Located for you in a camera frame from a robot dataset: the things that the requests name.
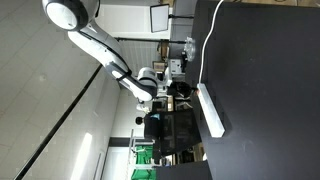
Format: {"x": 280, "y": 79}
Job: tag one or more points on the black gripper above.
{"x": 176, "y": 89}

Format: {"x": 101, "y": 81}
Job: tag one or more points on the white power strip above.
{"x": 210, "y": 111}

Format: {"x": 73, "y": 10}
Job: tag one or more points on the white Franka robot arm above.
{"x": 103, "y": 53}

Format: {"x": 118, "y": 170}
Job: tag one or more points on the black mesh rack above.
{"x": 178, "y": 131}

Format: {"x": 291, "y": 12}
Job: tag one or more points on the clear plastic container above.
{"x": 190, "y": 49}

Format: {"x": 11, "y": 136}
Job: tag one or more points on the black office chair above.
{"x": 153, "y": 130}

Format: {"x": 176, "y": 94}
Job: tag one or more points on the person in dark clothes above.
{"x": 139, "y": 120}

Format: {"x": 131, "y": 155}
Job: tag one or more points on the black light stand pole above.
{"x": 150, "y": 40}

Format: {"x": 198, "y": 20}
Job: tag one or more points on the black box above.
{"x": 183, "y": 170}

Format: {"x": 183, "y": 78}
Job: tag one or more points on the green bins shelf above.
{"x": 141, "y": 160}

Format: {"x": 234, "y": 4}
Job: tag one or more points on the long ceiling light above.
{"x": 82, "y": 156}

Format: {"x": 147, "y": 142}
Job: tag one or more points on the black ceiling rail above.
{"x": 60, "y": 121}

